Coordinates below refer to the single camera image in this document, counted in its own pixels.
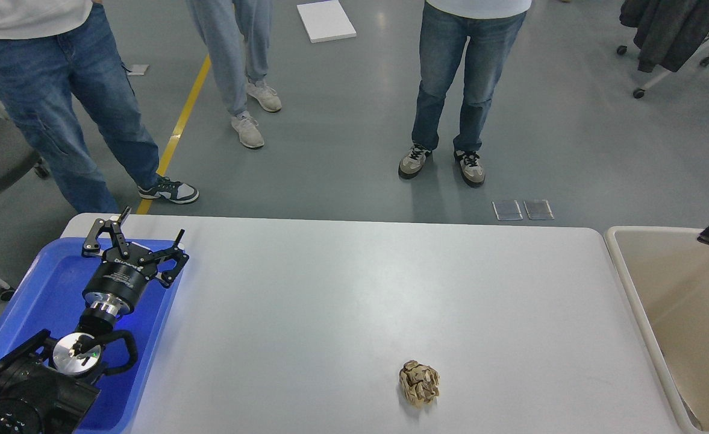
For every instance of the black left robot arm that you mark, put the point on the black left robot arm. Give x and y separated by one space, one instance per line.
80 334

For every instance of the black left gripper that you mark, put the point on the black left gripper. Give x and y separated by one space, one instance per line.
120 278

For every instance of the left metal floor plate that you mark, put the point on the left metal floor plate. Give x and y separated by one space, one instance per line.
507 210

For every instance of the white board on floor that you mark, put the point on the white board on floor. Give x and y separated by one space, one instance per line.
326 21

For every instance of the right metal floor plate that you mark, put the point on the right metal floor plate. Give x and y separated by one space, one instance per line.
539 210

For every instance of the person in grey sweatpants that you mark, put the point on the person in grey sweatpants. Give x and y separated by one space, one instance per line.
237 37

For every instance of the crumpled brown paper ball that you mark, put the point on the crumpled brown paper ball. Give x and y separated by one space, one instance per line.
419 383

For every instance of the small white floor plate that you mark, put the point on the small white floor plate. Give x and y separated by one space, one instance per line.
137 70

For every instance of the blue plastic tray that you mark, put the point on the blue plastic tray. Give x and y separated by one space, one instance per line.
50 297

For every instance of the person in blue jeans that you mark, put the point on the person in blue jeans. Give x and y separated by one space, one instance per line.
52 52

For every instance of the metal floor plate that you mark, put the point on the metal floor plate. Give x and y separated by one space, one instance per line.
539 210
507 210

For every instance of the beige plastic bin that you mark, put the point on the beige plastic bin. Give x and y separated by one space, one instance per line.
665 273

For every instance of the chair with dark jacket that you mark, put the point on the chair with dark jacket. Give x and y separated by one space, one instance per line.
667 35

